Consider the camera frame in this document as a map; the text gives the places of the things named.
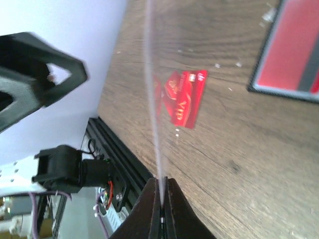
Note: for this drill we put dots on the red card under stack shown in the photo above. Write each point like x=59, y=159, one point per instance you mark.
x=158, y=96

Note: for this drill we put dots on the black aluminium frame rail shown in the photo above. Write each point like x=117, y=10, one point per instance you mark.
x=129, y=175

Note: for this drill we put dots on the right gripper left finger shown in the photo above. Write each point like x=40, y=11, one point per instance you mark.
x=144, y=220

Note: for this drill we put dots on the red magnetic stripe card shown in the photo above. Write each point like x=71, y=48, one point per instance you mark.
x=291, y=44

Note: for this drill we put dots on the red VIP card overlapped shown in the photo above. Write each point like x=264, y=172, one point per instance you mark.
x=182, y=94

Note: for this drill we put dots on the red VIP card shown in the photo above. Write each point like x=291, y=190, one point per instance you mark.
x=149, y=78

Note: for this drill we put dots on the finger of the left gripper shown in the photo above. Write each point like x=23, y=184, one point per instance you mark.
x=26, y=93
x=28, y=55

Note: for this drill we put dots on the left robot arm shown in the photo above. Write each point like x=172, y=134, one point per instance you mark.
x=63, y=168

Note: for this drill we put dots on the black leather card holder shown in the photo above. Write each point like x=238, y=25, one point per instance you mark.
x=286, y=49

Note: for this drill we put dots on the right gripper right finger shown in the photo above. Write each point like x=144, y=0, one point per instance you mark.
x=179, y=219

